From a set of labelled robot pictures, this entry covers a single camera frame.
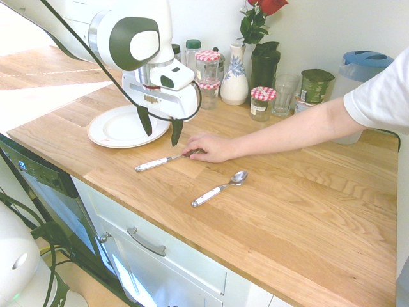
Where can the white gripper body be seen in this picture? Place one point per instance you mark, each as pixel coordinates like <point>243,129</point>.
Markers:
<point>179,102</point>

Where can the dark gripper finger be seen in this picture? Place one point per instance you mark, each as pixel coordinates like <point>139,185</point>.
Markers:
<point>176,132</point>
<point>146,121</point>

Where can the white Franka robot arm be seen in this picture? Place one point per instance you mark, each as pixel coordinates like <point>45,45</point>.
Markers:
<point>96,16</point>

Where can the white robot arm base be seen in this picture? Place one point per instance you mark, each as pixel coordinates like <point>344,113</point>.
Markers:
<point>22,268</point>

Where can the person's bare forearm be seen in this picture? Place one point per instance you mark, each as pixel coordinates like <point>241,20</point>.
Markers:
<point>287,134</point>

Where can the white plate with gold rim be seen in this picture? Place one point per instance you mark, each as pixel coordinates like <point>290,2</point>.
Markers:
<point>112,128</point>

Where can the person's hand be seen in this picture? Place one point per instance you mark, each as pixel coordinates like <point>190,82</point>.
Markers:
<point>212,148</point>

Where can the small jar red checked lid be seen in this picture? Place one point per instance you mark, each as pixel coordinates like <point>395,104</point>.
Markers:
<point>209,96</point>

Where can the large jar red checked lid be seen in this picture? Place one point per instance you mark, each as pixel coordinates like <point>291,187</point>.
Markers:
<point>207,67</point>

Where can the clear jar dark lid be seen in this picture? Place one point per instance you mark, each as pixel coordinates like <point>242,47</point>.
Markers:
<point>176,52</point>

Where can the clear bottle green lid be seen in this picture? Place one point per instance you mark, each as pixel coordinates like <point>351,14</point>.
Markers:
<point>192,54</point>

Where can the white vase blue pattern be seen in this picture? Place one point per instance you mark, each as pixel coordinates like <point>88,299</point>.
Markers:
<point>234,83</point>

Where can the labelled jar red checked lid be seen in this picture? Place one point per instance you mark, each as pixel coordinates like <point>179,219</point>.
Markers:
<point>262,105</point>

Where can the black shaker bottle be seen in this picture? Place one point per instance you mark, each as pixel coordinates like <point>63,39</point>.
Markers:
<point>265,67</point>

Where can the clear drinking glass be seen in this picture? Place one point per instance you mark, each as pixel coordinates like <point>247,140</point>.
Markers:
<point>284,96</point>

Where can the red roses with leaves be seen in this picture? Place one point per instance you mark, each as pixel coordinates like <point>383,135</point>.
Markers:
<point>255,25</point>

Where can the dishwasher door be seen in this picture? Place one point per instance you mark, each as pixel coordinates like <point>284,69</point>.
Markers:
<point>41,182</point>

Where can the silver cabinet knob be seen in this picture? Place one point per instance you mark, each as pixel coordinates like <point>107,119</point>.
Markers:
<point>104,237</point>

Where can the coffee jar green lid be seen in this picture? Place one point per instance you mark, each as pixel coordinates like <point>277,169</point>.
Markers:
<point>318,86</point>

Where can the clear pitcher blue lid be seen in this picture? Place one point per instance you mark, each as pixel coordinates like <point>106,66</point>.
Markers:
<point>345,83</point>

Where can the white t-shirt sleeve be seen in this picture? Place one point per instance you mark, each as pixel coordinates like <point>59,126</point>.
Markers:
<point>380,92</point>

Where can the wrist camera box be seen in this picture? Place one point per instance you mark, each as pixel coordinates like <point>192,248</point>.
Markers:
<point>169,75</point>

